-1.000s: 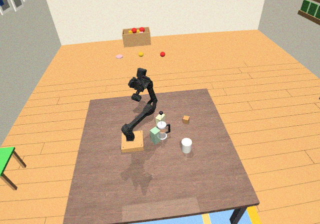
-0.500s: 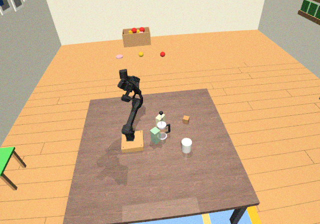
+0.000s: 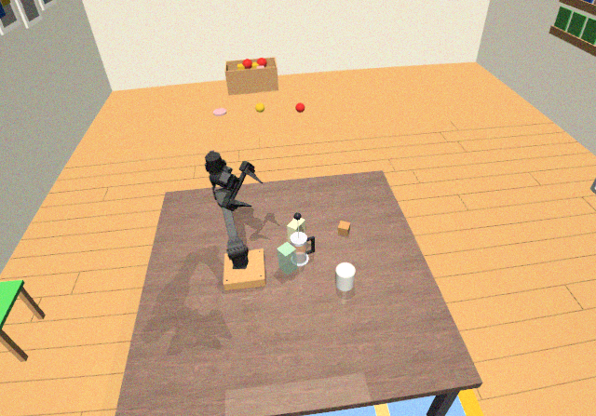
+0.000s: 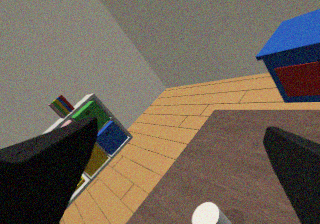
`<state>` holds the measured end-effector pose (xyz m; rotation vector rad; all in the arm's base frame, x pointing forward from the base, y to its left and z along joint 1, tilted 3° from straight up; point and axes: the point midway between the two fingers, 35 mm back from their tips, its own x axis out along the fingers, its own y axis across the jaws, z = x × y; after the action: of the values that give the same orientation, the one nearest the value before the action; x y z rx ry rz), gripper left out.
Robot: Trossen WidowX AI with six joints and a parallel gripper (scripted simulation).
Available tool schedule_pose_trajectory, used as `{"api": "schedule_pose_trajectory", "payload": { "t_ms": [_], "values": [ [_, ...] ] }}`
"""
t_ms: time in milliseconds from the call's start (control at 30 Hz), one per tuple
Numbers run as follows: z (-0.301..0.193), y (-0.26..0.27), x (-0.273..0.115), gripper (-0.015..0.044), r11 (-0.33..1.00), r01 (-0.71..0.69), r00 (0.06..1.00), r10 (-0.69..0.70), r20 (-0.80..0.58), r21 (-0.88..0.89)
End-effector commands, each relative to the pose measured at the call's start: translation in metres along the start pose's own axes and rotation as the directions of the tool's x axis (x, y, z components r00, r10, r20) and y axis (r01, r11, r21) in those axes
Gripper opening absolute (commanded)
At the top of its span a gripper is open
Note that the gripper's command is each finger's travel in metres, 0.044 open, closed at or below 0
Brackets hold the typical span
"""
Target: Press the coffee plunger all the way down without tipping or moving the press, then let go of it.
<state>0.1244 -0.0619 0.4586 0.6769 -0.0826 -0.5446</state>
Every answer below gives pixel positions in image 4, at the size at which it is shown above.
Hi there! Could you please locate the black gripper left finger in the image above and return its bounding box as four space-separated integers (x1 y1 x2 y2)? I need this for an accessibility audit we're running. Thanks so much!
0 117 98 224

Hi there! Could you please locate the grey cylinder with white top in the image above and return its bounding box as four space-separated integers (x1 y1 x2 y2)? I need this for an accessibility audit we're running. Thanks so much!
193 202 232 224

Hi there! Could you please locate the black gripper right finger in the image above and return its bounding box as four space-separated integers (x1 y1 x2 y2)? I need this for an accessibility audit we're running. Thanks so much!
263 127 320 224

